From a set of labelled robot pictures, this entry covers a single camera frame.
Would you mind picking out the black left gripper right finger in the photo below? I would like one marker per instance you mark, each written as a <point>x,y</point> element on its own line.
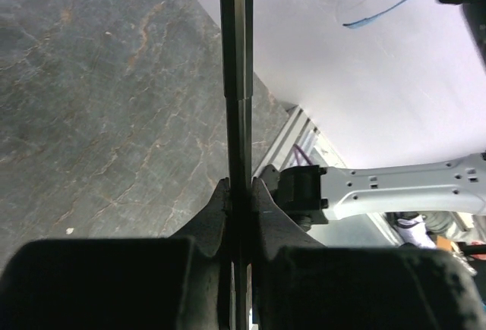
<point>301,284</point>

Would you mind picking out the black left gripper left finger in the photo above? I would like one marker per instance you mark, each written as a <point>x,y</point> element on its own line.
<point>173,282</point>

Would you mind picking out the light blue folding umbrella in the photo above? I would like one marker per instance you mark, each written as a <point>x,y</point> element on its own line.
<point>237,58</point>

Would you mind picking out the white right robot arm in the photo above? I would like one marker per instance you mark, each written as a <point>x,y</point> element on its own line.
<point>313,194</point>

